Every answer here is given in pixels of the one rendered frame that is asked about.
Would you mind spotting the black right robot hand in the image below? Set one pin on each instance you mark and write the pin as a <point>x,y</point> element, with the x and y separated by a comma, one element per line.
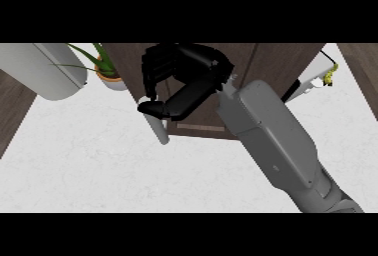
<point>193,90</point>

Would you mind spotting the pale grey rounded appliance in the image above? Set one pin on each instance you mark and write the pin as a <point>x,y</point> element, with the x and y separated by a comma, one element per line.
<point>38,73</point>

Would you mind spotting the brown wooden cabinet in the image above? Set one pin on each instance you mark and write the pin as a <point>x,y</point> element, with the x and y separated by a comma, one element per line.
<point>282,63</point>

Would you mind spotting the green plant in orange pot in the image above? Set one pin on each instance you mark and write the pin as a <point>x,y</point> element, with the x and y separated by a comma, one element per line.
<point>109,74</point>

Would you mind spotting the white object with black edge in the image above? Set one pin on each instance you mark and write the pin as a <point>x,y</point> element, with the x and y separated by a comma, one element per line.
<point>315,71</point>

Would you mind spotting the small yellow green item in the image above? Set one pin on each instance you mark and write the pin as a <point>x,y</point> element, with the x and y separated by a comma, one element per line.
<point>329,76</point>

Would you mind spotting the dark wood panel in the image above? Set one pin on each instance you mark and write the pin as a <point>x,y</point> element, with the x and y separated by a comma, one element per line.
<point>12,110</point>
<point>363,70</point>

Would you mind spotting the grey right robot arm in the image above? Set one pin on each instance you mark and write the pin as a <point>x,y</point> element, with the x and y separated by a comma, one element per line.
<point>275,133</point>

